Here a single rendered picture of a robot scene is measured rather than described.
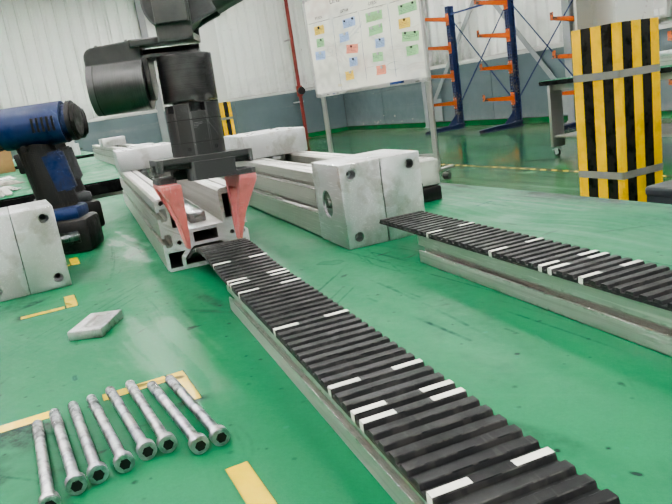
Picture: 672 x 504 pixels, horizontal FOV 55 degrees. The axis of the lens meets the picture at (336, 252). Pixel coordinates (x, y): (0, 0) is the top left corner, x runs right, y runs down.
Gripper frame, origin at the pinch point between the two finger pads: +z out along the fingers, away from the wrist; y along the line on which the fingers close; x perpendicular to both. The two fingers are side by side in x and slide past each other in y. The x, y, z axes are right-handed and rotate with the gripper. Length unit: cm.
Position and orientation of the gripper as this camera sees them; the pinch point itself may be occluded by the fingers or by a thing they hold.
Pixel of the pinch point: (213, 236)
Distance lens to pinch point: 73.8
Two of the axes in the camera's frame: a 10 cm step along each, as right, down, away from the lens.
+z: 1.2, 9.7, 2.0
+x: 3.9, 1.4, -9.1
